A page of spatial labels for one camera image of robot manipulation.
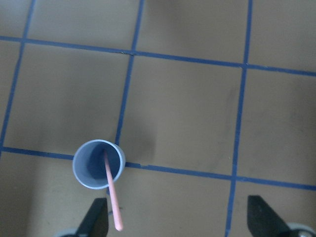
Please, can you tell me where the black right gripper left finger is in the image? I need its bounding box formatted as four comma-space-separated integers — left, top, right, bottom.
76, 198, 109, 237

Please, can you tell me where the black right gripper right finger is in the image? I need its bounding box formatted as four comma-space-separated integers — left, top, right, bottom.
247, 195, 291, 237

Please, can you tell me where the pink chopstick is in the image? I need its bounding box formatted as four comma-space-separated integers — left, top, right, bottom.
104, 151, 123, 231

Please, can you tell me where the light blue plastic cup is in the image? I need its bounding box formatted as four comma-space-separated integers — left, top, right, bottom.
72, 139, 126, 190

